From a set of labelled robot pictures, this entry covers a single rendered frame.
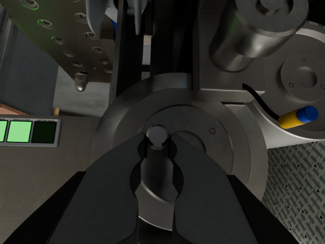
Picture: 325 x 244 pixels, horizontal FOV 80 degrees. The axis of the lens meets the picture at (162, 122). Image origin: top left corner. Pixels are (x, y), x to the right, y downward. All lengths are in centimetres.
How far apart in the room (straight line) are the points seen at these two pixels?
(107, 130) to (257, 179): 13
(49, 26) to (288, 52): 37
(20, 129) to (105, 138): 44
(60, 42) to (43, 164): 29
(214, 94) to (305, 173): 20
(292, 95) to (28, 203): 55
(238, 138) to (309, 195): 17
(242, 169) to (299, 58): 12
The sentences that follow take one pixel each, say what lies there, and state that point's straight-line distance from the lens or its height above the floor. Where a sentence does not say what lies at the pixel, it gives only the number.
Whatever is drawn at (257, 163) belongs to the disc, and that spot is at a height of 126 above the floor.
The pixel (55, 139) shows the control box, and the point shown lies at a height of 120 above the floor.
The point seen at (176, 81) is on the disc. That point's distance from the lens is 18.
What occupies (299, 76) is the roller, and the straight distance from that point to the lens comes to 23.
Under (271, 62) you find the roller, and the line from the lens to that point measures 23.
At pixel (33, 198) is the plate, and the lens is 58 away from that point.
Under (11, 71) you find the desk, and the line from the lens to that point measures 207.
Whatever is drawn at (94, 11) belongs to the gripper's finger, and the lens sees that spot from 21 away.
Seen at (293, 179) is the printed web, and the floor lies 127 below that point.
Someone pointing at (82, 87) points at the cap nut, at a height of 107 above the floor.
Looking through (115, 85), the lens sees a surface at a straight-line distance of 19.
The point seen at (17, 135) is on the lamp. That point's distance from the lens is 60.
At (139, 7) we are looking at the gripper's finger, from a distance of 19.
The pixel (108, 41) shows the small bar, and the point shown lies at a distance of 38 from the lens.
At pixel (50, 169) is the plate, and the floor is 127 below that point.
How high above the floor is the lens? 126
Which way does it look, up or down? 13 degrees down
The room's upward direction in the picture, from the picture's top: 179 degrees counter-clockwise
